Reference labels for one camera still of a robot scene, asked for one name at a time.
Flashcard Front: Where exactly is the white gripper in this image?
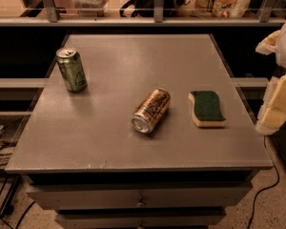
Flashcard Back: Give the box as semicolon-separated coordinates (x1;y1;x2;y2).
255;22;286;135

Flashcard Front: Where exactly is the orange soda can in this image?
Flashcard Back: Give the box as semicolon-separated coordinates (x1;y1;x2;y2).
132;88;171;134

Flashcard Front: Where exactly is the green soda can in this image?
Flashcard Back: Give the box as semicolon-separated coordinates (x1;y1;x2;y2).
56;47;87;93

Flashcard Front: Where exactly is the green yellow sponge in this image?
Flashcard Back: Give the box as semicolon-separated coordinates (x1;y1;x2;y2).
189;91;226;128

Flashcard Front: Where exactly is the colourful snack bag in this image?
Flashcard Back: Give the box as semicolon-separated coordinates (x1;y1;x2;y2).
192;0;251;18

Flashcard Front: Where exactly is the black bag on shelf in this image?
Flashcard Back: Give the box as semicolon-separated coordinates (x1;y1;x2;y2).
119;0;190;18

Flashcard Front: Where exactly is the clear plastic container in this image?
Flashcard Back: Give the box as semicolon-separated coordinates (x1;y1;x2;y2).
72;0;109;17

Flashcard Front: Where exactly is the black floor cable right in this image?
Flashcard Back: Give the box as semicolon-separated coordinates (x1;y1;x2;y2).
246;135;281;229

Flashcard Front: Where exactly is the metal shelf rail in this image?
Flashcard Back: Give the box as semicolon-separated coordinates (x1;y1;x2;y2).
0;0;286;27

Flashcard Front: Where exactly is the black floor cables left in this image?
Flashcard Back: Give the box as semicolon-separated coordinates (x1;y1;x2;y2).
0;124;36;229

